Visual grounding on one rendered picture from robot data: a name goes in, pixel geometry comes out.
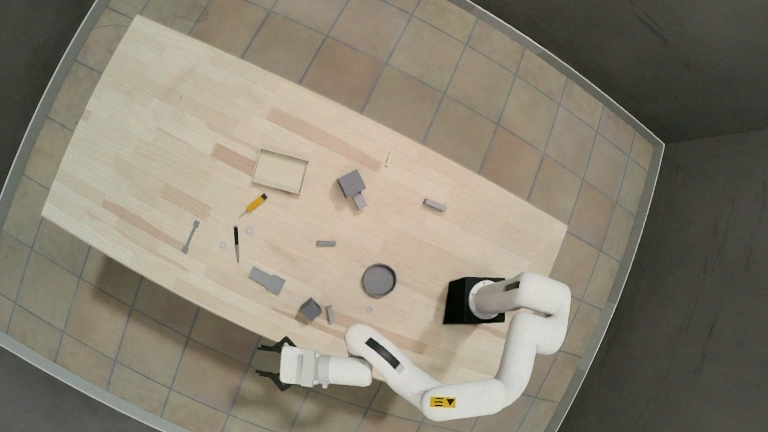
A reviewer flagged beige open-top tray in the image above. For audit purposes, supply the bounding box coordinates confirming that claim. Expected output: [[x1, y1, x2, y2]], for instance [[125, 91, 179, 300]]
[[251, 147, 310, 195]]

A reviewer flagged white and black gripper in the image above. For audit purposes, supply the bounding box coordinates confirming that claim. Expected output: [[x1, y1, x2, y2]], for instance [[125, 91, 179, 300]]
[[255, 336, 321, 392]]

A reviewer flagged yellow screwdriver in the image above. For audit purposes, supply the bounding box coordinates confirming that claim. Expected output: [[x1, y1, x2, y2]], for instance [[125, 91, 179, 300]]
[[238, 193, 268, 218]]

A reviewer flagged grey cylinder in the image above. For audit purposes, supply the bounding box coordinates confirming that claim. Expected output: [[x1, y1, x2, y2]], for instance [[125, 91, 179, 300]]
[[351, 191, 367, 210]]

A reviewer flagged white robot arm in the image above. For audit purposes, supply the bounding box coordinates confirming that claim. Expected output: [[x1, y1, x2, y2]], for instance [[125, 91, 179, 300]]
[[301, 271, 571, 422]]

